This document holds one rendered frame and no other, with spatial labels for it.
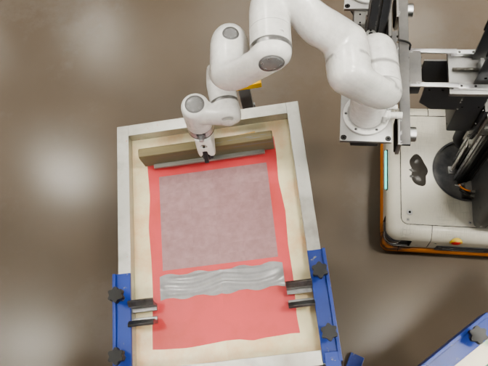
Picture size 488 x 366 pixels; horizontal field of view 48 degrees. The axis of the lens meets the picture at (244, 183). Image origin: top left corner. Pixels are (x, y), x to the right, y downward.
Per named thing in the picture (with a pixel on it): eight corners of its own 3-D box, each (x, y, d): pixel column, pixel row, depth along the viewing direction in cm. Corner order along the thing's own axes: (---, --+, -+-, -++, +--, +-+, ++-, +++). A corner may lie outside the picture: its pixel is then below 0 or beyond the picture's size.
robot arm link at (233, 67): (292, -10, 109) (296, 53, 104) (278, 53, 129) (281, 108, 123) (211, -12, 108) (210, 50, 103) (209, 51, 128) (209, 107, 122)
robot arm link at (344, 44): (287, -45, 104) (293, 36, 97) (401, 32, 127) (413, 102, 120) (240, -4, 114) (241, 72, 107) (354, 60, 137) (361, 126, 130)
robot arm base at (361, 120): (400, 96, 151) (409, 64, 136) (401, 136, 146) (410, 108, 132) (343, 94, 153) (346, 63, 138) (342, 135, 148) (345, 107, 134)
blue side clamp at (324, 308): (307, 255, 157) (306, 249, 151) (324, 253, 157) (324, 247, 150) (322, 364, 146) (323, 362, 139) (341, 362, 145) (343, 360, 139)
